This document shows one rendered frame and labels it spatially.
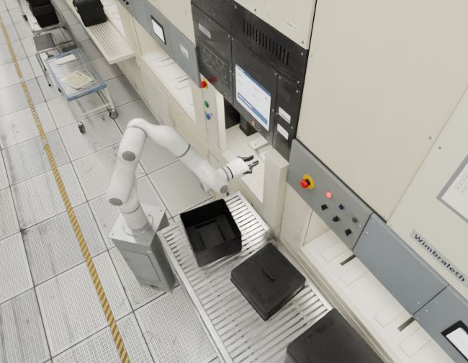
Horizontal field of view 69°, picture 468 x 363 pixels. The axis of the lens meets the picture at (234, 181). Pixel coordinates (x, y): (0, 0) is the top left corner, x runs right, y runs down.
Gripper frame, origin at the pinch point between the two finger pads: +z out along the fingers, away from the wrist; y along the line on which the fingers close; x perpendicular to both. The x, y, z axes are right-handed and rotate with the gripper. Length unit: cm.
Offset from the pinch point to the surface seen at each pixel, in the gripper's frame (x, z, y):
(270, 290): -33, -25, 54
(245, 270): -33, -30, 38
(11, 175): -119, -152, -207
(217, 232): -42, -29, 6
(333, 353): -18, -23, 94
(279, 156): 21.1, 0.7, 20.6
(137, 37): -17, 6, -194
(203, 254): -30, -45, 19
